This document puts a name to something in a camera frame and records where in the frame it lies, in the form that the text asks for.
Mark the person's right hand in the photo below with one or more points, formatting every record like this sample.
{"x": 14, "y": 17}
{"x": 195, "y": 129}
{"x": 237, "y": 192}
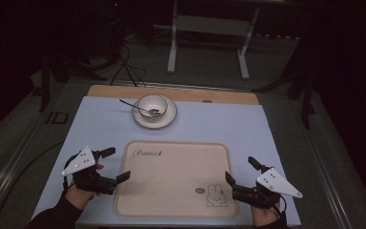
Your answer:
{"x": 265, "y": 216}

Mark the white dark-rimmed plate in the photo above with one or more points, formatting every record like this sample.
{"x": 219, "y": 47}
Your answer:
{"x": 167, "y": 119}

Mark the beige rabbit print mat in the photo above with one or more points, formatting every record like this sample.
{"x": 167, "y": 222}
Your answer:
{"x": 171, "y": 181}

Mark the person's left hand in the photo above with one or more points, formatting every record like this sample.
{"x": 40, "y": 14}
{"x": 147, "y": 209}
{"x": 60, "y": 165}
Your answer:
{"x": 77, "y": 197}

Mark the metal spoon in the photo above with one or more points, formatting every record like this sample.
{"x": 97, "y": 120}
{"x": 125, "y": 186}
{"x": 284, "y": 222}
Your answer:
{"x": 132, "y": 105}

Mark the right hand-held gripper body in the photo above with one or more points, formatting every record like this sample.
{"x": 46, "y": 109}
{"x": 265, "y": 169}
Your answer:
{"x": 251, "y": 194}

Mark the white ceramic bowl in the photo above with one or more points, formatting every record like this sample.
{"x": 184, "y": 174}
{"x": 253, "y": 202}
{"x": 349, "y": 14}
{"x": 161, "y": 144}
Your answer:
{"x": 152, "y": 101}

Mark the light blue table mat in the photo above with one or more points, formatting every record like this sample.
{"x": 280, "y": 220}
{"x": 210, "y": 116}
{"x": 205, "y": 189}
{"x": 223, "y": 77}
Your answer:
{"x": 222, "y": 127}

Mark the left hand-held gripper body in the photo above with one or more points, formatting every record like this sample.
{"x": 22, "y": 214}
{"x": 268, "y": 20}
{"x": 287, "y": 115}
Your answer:
{"x": 90, "y": 183}

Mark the white metal stand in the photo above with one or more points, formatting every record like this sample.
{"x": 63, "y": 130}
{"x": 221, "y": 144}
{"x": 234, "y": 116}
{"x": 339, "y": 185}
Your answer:
{"x": 210, "y": 25}

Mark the black stand legs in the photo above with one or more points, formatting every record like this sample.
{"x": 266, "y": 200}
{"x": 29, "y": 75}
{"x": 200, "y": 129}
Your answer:
{"x": 45, "y": 82}
{"x": 306, "y": 98}

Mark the black floor socket box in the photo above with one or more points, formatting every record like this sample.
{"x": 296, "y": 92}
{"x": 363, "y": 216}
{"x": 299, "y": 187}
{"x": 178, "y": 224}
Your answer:
{"x": 57, "y": 118}

